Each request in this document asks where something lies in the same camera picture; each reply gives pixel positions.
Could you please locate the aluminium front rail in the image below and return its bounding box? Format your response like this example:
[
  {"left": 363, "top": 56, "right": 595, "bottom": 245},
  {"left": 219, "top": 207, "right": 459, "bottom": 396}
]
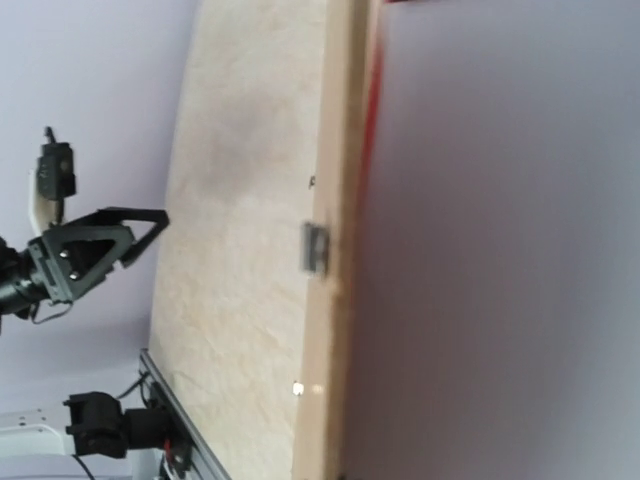
[{"left": 139, "top": 349, "right": 231, "bottom": 480}]

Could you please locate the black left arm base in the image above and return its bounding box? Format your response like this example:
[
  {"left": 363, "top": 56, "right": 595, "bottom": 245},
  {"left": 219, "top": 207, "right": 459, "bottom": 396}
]
[{"left": 64, "top": 392, "right": 193, "bottom": 479}]

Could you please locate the metal frame retaining clip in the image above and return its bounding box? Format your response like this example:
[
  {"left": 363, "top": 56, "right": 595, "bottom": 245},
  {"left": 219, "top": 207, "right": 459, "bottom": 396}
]
[{"left": 301, "top": 222, "right": 330, "bottom": 276}]

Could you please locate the red and black photo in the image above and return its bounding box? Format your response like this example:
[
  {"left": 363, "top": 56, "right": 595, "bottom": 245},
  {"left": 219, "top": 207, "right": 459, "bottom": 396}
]
[{"left": 343, "top": 1, "right": 639, "bottom": 479}]

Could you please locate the wooden picture frame red edge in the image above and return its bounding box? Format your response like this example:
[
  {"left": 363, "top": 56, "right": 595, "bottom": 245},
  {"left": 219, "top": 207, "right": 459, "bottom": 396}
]
[{"left": 292, "top": 1, "right": 382, "bottom": 479}]

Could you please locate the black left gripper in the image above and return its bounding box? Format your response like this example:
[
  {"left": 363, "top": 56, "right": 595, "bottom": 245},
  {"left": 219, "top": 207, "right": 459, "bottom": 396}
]
[{"left": 1, "top": 207, "right": 169, "bottom": 318}]

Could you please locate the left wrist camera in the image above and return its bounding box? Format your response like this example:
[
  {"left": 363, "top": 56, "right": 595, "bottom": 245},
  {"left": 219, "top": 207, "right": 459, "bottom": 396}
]
[{"left": 27, "top": 126, "right": 77, "bottom": 236}]

